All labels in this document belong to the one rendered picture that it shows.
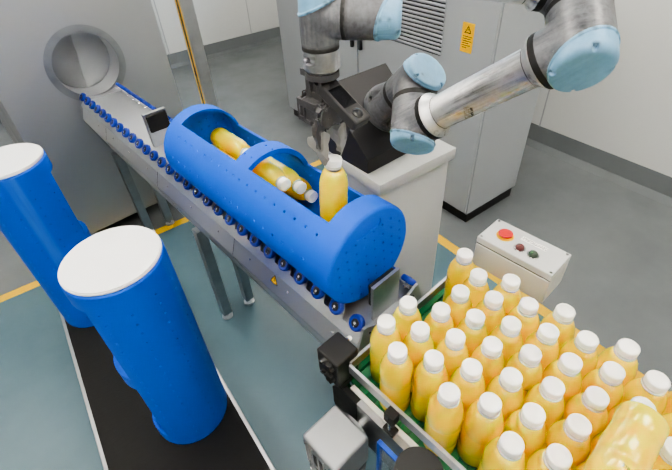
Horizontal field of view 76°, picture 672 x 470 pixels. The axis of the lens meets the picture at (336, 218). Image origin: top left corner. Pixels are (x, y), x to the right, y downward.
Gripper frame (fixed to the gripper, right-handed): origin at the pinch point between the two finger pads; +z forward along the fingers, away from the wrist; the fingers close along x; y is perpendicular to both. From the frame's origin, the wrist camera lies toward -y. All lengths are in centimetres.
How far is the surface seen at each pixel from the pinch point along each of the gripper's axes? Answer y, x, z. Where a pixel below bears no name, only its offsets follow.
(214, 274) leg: 86, 6, 100
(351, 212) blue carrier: -7.7, 2.2, 10.7
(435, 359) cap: -40.8, 12.1, 23.4
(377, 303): -17.0, 2.7, 35.2
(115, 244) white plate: 50, 43, 31
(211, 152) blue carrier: 47.1, 8.4, 14.1
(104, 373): 88, 67, 120
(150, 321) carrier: 31, 46, 47
